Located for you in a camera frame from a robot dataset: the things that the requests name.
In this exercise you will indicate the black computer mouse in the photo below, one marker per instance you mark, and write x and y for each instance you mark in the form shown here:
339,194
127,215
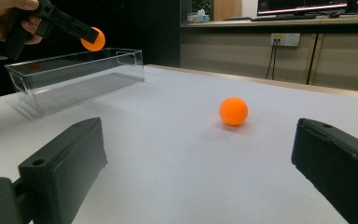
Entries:
334,15

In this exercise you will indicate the tissue box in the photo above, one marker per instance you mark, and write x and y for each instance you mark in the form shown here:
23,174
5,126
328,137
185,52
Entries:
199,17

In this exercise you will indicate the computer monitor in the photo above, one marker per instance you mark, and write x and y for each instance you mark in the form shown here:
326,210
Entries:
301,5

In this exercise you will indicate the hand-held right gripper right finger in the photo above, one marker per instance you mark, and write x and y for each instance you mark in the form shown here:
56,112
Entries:
341,168

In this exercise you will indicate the wooden panel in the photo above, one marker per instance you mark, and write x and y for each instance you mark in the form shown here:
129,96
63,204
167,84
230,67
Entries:
227,9

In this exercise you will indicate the clear plastic box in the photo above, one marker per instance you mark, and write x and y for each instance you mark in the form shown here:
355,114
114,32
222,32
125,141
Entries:
74,87

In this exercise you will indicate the green plant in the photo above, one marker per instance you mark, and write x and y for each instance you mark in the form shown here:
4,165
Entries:
202,5

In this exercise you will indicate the white wall socket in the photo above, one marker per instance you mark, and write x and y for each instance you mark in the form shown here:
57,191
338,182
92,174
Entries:
286,39

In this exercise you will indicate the orange table tennis ball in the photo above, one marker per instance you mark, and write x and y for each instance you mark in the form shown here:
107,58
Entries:
233,111
96,45

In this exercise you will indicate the black keyboard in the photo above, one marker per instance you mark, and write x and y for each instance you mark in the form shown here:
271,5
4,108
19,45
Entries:
284,17

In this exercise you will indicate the wooden office counter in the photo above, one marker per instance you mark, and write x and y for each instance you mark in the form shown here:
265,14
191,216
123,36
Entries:
236,53

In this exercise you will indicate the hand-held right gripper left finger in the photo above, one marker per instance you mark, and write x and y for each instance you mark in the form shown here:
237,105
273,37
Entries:
63,165

